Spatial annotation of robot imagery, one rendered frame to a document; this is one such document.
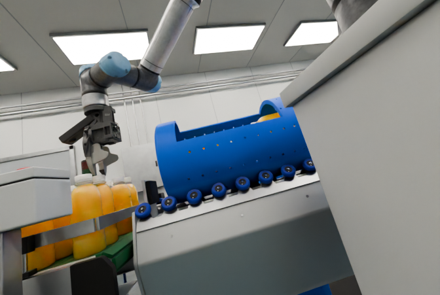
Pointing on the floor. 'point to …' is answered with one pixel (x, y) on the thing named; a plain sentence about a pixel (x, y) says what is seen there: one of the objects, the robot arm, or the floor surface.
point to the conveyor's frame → (80, 278)
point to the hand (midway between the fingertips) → (97, 172)
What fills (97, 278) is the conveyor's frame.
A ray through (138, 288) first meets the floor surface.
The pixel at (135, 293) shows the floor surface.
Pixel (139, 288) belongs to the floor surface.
